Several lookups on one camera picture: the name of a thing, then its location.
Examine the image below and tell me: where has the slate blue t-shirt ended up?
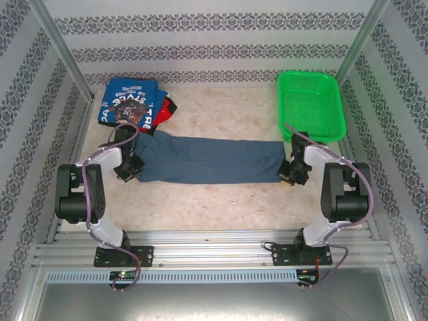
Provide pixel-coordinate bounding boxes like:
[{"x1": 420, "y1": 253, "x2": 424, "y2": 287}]
[{"x1": 135, "y1": 130, "x2": 287, "y2": 185}]

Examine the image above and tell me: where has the red t-shirt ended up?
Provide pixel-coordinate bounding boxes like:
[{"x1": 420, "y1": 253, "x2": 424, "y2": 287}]
[{"x1": 152, "y1": 99, "x2": 175, "y2": 130}]

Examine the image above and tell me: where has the royal blue printed t-shirt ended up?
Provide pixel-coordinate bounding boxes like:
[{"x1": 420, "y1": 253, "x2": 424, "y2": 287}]
[{"x1": 97, "y1": 77, "x2": 168, "y2": 134}]

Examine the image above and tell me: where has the green plastic basket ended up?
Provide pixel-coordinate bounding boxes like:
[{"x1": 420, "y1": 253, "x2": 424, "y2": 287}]
[{"x1": 277, "y1": 70, "x2": 347, "y2": 144}]

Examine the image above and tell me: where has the small circuit board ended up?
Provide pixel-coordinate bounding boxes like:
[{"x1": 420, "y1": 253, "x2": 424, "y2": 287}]
[
  {"x1": 298, "y1": 269, "x2": 320, "y2": 284},
  {"x1": 109, "y1": 271, "x2": 138, "y2": 282}
]

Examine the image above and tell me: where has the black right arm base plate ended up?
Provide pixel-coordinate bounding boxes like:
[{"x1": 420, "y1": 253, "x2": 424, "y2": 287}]
[{"x1": 271, "y1": 243, "x2": 332, "y2": 267}]

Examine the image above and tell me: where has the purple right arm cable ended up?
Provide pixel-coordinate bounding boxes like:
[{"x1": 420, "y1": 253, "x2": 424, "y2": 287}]
[{"x1": 284, "y1": 122, "x2": 375, "y2": 290}]

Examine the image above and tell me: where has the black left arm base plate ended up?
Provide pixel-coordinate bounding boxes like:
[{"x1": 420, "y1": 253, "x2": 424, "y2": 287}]
[{"x1": 93, "y1": 245, "x2": 154, "y2": 268}]

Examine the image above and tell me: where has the aluminium mounting rail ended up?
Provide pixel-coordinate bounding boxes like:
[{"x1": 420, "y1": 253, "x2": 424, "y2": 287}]
[{"x1": 31, "y1": 229, "x2": 392, "y2": 268}]

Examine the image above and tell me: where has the aluminium frame post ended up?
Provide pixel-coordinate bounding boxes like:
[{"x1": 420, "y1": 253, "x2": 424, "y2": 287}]
[
  {"x1": 28, "y1": 0, "x2": 96, "y2": 101},
  {"x1": 332, "y1": 0, "x2": 392, "y2": 84}
]

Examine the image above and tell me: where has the slotted grey cable duct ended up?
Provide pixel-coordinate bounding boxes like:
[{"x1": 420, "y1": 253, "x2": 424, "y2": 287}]
[{"x1": 45, "y1": 270, "x2": 298, "y2": 285}]

